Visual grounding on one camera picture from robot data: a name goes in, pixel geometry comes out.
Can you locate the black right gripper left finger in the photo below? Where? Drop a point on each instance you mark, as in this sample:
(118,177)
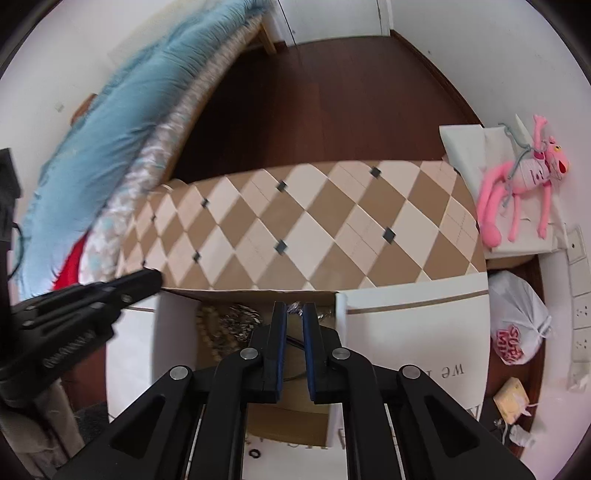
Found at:
(190,424)

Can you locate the white plastic bag red print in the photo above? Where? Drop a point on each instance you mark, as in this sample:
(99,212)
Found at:
(520,321)

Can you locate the white door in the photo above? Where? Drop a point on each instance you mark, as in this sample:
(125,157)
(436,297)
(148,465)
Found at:
(308,21)

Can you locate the white cloth covered box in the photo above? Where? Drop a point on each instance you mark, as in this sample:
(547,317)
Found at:
(472,150)

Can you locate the white power strip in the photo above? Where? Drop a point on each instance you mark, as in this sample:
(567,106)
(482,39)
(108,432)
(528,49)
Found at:
(579,280)

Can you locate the pink panther plush toy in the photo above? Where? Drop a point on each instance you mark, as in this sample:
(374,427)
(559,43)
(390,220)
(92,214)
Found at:
(540,163)

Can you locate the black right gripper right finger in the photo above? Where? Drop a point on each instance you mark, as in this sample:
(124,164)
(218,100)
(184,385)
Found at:
(399,424)

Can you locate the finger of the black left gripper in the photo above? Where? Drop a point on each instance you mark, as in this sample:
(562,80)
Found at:
(121,292)

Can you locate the yellow tissue pack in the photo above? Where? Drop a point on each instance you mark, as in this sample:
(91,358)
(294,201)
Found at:
(512,401)

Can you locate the light blue quilt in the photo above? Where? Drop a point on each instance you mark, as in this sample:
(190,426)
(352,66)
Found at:
(92,159)

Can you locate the red blanket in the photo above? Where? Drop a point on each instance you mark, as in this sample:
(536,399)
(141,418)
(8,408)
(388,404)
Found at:
(69,274)

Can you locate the checkered bed sheet mattress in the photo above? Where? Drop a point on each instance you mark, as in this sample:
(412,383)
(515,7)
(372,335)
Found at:
(99,249)

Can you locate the white cardboard box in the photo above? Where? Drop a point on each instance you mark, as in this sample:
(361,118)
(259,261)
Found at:
(279,410)

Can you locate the silver chain jewelry in box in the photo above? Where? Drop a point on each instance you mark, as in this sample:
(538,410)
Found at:
(240,321)

